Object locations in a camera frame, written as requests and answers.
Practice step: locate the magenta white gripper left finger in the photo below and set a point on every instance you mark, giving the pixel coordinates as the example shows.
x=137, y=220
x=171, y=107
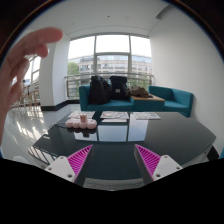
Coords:
x=74, y=167

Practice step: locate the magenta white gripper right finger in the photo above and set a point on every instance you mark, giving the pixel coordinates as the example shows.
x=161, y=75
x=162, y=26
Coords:
x=153, y=166

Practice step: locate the pink power strip charger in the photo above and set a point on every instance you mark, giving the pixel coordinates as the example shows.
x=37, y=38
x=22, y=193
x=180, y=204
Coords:
x=82, y=121

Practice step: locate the bare human hand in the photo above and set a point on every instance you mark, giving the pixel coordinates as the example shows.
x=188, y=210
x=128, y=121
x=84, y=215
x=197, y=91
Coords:
x=16, y=64

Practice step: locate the black glass coffee table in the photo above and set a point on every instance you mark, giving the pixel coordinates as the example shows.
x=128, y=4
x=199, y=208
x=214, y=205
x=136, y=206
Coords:
x=184, y=139

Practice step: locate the magazine left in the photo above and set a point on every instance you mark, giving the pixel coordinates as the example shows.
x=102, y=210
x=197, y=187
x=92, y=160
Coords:
x=77, y=114

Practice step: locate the magazine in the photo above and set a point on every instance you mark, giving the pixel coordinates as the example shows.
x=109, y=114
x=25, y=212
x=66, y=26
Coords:
x=146, y=116
x=77, y=114
x=114, y=115

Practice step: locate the magazine right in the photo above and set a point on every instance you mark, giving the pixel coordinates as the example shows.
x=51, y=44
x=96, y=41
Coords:
x=146, y=116

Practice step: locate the magazine middle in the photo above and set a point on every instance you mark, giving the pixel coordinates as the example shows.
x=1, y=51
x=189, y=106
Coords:
x=114, y=115

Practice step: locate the wooden side table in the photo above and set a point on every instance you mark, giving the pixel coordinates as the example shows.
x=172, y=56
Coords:
x=151, y=104

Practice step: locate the teal armchair right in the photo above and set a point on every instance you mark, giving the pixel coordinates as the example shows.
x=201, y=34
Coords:
x=175, y=100

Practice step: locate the brown bag on table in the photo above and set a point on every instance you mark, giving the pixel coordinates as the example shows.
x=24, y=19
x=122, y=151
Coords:
x=139, y=92

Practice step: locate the black backpack left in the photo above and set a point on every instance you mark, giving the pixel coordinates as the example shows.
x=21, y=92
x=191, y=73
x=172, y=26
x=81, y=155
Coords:
x=99, y=91

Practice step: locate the black backpack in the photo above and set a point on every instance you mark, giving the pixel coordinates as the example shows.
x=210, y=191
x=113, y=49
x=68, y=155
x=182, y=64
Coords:
x=99, y=91
x=119, y=87

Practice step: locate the black backpack right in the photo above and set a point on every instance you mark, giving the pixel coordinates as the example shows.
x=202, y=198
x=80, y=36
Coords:
x=119, y=87

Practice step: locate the metal window railing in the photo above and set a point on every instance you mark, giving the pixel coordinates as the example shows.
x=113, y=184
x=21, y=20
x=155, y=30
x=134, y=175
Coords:
x=74, y=82

